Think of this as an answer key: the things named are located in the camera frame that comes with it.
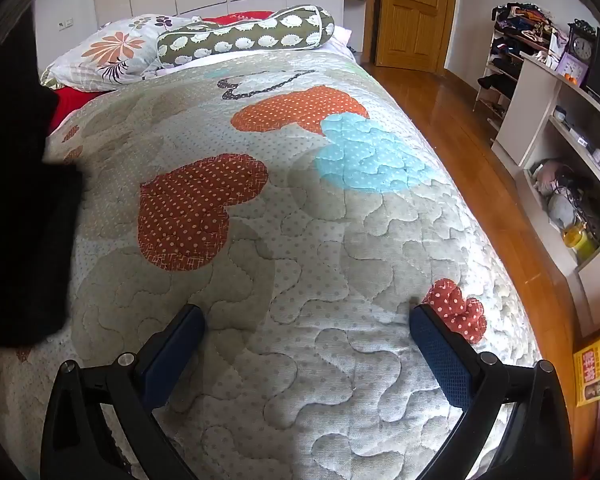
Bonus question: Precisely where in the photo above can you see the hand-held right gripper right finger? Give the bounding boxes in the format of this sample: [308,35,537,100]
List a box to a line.
[410,302,576,480]

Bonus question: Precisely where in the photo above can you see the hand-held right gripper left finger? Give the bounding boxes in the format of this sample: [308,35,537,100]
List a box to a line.
[40,304,206,480]

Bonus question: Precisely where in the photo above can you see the black pants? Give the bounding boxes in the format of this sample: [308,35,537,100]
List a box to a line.
[0,7,84,348]

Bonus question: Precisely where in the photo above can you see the yellow printed box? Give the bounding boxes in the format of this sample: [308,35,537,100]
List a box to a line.
[573,325,600,406]

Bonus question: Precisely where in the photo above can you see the heart-print quilt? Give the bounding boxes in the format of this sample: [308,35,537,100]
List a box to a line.
[0,50,543,480]

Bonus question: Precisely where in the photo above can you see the yellow jar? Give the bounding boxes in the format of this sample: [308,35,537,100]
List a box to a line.
[562,225,598,261]

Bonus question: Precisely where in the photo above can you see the pink bag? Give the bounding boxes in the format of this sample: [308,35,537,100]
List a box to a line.
[530,159,576,196]

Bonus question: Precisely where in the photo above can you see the white shelf unit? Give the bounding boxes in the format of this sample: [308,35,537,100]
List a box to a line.
[491,52,600,336]

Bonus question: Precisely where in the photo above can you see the white shoe rack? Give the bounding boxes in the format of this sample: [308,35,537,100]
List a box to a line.
[472,30,556,131]

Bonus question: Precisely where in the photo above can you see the floral pillow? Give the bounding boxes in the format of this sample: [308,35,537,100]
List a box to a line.
[40,14,203,92]

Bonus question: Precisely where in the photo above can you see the purple alarm clock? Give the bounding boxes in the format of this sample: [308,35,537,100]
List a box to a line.
[555,55,588,83]

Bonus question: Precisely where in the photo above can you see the green hedgehog-print bolster pillow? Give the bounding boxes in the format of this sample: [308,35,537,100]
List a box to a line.
[156,5,336,68]

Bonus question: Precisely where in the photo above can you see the dark mantel clock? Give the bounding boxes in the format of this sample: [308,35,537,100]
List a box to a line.
[567,19,598,68]

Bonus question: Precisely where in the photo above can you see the wooden door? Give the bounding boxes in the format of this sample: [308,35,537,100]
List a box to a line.
[375,0,461,73]

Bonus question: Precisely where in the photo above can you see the pile of bags and clothes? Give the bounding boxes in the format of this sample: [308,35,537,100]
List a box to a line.
[492,2,556,46]

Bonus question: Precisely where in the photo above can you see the white corner shelf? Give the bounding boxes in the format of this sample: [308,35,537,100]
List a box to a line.
[344,0,368,53]

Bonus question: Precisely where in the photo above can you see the black tangled cables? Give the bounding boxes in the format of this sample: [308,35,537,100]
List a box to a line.
[555,170,600,241]

